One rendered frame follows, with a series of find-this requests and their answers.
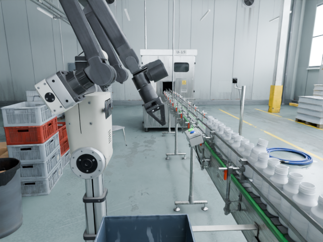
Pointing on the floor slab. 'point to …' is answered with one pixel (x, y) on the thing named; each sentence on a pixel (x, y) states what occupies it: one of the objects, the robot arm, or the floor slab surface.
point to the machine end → (178, 62)
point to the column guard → (275, 99)
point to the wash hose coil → (290, 160)
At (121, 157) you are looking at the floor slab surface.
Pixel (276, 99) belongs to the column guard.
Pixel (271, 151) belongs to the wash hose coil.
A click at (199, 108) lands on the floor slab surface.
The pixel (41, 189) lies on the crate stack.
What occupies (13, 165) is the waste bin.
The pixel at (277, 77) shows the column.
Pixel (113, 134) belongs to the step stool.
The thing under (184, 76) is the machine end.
